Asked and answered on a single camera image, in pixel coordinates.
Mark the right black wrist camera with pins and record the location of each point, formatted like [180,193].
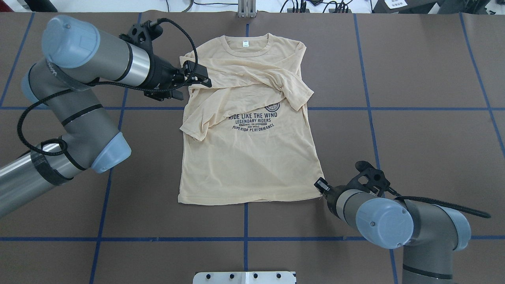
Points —
[369,179]

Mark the aluminium frame post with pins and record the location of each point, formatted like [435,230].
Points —
[247,9]

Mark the cream long sleeve printed shirt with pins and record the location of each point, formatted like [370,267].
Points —
[247,137]

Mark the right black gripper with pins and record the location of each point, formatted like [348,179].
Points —
[330,196]

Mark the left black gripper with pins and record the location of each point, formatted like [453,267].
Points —
[161,73]

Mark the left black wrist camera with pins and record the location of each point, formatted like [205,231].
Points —
[142,35]

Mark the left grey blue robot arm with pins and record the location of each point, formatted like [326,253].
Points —
[76,57]

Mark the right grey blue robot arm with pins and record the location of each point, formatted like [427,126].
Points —
[429,234]

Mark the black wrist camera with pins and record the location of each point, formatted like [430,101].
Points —
[142,35]
[369,179]

